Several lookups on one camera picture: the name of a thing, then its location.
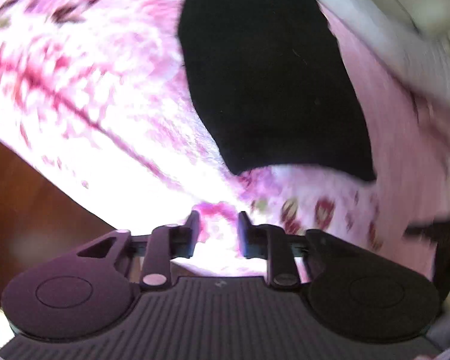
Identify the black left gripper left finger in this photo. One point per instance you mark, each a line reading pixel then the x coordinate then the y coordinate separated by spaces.
pixel 183 238

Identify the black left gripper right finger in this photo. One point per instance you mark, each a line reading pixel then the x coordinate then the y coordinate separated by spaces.
pixel 253 239

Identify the black garment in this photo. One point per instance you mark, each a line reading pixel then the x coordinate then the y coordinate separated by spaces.
pixel 267 80

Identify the pink floral blanket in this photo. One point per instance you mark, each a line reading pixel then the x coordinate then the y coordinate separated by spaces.
pixel 94 96

